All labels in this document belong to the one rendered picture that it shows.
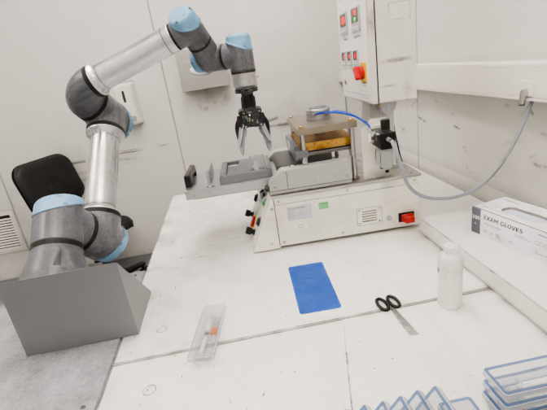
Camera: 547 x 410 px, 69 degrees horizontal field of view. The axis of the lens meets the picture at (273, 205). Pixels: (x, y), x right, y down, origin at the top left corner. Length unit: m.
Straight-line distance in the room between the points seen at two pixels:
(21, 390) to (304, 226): 0.80
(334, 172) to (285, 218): 0.20
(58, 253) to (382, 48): 0.97
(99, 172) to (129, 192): 1.71
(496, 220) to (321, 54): 1.98
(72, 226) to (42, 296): 0.18
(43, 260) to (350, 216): 0.83
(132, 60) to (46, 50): 1.76
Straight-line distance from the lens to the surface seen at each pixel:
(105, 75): 1.27
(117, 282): 0.96
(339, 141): 1.24
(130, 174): 2.93
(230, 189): 1.24
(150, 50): 1.22
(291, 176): 1.18
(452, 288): 0.93
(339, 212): 1.23
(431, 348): 0.86
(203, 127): 2.80
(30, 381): 1.04
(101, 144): 1.32
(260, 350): 0.88
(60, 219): 1.08
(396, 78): 1.21
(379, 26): 1.19
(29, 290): 1.03
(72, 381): 0.98
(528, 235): 1.09
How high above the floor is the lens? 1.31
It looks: 20 degrees down
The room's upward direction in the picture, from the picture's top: 9 degrees counter-clockwise
